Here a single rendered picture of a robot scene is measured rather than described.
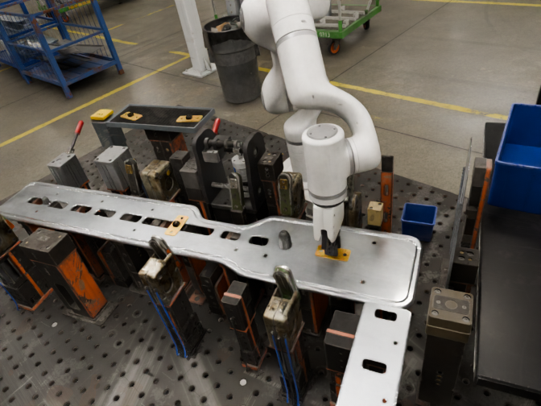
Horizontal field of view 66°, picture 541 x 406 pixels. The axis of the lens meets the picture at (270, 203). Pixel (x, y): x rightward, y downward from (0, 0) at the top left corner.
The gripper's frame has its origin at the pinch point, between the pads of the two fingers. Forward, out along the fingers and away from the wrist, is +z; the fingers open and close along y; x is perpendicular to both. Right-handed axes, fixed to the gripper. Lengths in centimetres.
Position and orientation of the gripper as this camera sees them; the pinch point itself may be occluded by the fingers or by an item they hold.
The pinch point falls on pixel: (332, 245)
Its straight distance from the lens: 103.4
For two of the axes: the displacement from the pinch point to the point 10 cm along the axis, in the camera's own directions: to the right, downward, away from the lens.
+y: -3.7, 6.3, -6.8
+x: 9.1, 1.3, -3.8
